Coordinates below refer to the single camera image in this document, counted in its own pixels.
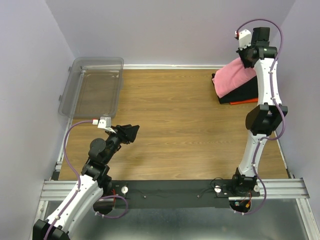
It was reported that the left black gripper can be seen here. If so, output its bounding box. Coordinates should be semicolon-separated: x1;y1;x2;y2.
103;124;140;164

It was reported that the pink t shirt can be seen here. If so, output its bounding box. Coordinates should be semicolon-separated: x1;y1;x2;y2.
211;57;256;98

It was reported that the clear plastic bin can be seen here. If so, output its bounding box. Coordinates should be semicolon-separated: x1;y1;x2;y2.
58;57;124;119

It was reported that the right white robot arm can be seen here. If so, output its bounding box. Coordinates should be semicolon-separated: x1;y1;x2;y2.
230;27;288;196

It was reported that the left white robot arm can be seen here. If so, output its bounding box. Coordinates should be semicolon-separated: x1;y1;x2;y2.
32;124;140;240

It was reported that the black folded t shirt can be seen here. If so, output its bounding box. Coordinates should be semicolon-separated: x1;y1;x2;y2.
211;73;259;105

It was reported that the orange folded t shirt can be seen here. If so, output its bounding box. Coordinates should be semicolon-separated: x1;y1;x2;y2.
229;98;258;105

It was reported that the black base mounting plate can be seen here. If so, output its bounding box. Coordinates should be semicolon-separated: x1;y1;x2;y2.
108;178;260;210

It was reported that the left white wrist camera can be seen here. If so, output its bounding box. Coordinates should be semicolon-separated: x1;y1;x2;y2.
92;116;116;133

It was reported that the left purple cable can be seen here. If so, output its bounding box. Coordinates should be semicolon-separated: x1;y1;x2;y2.
42;119;101;240

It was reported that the back aluminium table rail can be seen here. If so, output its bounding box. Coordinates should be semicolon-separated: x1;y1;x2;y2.
122;64;226;70

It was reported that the aluminium frame rail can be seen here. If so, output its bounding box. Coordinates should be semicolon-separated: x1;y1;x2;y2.
37;178;318;240

